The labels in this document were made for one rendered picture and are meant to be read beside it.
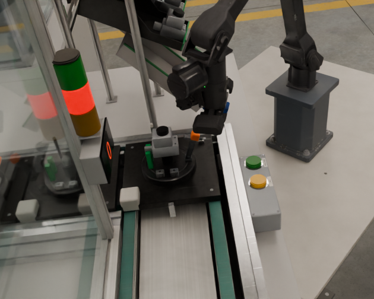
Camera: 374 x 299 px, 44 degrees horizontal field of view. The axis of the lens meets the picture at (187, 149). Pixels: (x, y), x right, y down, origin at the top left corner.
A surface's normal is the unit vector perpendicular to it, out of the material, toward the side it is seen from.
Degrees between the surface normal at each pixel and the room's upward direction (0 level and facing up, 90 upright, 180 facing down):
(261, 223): 90
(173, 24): 92
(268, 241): 0
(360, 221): 0
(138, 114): 0
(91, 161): 90
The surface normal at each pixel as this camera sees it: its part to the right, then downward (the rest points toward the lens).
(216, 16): -0.36, -0.52
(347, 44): -0.11, -0.76
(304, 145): 0.06, 0.64
